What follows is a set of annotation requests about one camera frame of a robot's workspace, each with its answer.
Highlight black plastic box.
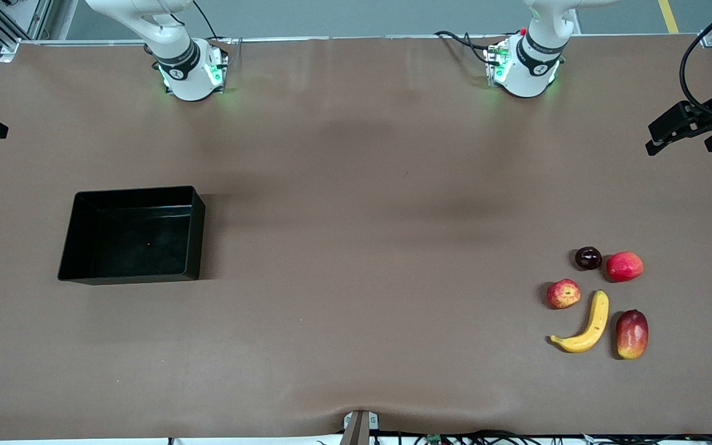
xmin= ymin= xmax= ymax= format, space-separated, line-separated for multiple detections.
xmin=57 ymin=185 xmax=206 ymax=286

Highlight red yellow apple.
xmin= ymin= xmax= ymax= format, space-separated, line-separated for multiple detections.
xmin=546 ymin=278 xmax=582 ymax=310

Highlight yellow banana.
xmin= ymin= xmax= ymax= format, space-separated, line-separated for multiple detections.
xmin=549 ymin=290 xmax=610 ymax=354

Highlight red peach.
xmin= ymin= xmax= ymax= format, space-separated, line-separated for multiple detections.
xmin=606 ymin=251 xmax=645 ymax=283

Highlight dark purple plum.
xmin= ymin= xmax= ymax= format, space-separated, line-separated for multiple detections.
xmin=575 ymin=246 xmax=603 ymax=271

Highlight red yellow mango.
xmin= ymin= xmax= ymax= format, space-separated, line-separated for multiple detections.
xmin=616 ymin=309 xmax=649 ymax=360

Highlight brown table cover sheet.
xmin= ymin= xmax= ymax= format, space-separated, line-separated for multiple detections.
xmin=0 ymin=34 xmax=712 ymax=441

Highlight black left base cable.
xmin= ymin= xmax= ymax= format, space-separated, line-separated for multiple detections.
xmin=435 ymin=30 xmax=494 ymax=64

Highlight black base cable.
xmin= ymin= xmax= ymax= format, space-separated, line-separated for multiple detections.
xmin=435 ymin=30 xmax=494 ymax=64
xmin=192 ymin=0 xmax=219 ymax=41

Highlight black right base cable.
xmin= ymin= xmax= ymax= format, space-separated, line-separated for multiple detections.
xmin=192 ymin=0 xmax=219 ymax=41

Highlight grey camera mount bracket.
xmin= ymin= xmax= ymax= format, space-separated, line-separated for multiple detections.
xmin=341 ymin=409 xmax=380 ymax=445

